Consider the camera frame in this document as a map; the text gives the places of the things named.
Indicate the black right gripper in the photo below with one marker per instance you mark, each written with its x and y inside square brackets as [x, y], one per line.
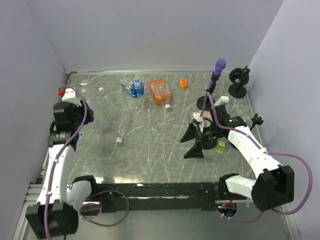
[195, 151]

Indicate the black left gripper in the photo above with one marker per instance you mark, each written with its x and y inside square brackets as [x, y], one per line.
[89, 115]

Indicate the clear bottle small white cap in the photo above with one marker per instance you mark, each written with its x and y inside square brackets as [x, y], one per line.
[84, 88]

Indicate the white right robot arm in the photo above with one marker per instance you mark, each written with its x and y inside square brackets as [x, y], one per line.
[273, 185]

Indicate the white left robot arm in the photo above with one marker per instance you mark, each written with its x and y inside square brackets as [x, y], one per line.
[57, 209]

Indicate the clear bottle front white cap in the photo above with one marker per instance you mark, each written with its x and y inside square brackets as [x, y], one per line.
[123, 126]

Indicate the blue water bottle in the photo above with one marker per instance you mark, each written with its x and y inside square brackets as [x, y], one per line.
[135, 88]

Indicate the yellow orange bottle cap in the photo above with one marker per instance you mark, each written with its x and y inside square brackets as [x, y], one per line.
[183, 83]

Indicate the orange plastic bottle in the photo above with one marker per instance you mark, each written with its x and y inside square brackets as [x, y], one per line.
[161, 93]

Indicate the green toy brick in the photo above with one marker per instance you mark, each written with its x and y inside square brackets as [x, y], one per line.
[220, 147]

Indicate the glitter silver microphone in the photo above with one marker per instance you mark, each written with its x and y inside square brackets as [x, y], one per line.
[207, 116]

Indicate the purple microphone on stand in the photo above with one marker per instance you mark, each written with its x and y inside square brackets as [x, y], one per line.
[203, 100]

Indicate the white rectangular device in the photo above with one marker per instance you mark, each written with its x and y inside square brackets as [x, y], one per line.
[222, 101]

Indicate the black empty microphone stand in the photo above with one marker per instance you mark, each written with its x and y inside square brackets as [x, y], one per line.
[239, 78]

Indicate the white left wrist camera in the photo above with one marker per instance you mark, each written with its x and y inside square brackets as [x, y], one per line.
[71, 96]

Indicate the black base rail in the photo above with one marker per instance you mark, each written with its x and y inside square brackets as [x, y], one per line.
[114, 197]

